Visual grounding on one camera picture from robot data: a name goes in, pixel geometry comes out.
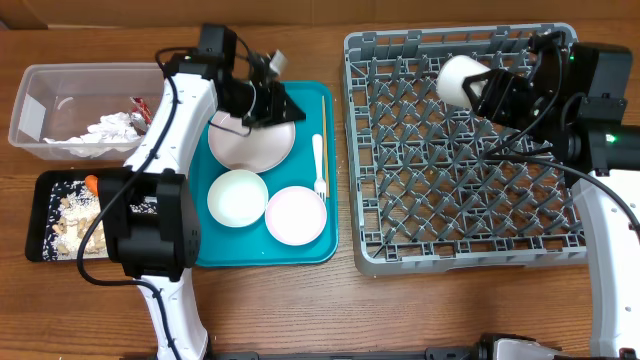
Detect white paper cup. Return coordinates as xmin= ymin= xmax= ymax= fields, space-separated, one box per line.
xmin=436 ymin=55 xmax=490 ymax=109

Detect large white plate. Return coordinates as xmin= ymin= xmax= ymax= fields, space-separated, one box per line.
xmin=208 ymin=111 xmax=296 ymax=173

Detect white bowl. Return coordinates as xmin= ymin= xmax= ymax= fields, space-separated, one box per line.
xmin=207 ymin=169 xmax=269 ymax=228

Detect red snack wrapper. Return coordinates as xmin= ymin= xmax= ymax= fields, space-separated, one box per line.
xmin=131 ymin=97 xmax=152 ymax=125

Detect white napkin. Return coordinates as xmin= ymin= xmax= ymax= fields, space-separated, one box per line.
xmin=44 ymin=112 xmax=142 ymax=157

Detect orange carrot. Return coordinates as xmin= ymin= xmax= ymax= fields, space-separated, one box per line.
xmin=84 ymin=175 xmax=99 ymax=196

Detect peanuts and rice leftovers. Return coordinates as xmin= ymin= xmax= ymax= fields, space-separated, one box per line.
xmin=42 ymin=180 xmax=100 ymax=261

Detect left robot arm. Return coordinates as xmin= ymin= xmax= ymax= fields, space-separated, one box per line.
xmin=91 ymin=24 xmax=306 ymax=359

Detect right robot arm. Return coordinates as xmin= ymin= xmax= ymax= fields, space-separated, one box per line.
xmin=437 ymin=35 xmax=639 ymax=359

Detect grey dishwasher rack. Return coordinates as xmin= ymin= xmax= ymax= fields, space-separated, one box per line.
xmin=343 ymin=23 xmax=587 ymax=276

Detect wooden chopstick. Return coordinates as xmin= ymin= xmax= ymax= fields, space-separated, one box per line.
xmin=321 ymin=96 xmax=330 ymax=199

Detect white plastic fork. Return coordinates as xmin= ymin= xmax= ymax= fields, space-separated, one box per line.
xmin=312 ymin=134 xmax=327 ymax=201

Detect teal serving tray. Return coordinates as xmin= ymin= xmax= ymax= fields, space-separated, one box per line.
xmin=189 ymin=81 xmax=339 ymax=268

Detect clear plastic bin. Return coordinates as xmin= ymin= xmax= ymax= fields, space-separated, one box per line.
xmin=8 ymin=63 xmax=164 ymax=161

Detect black tray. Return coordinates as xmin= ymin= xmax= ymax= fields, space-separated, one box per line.
xmin=25 ymin=167 xmax=129 ymax=262

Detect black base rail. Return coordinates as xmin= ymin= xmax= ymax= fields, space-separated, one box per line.
xmin=205 ymin=347 xmax=473 ymax=360

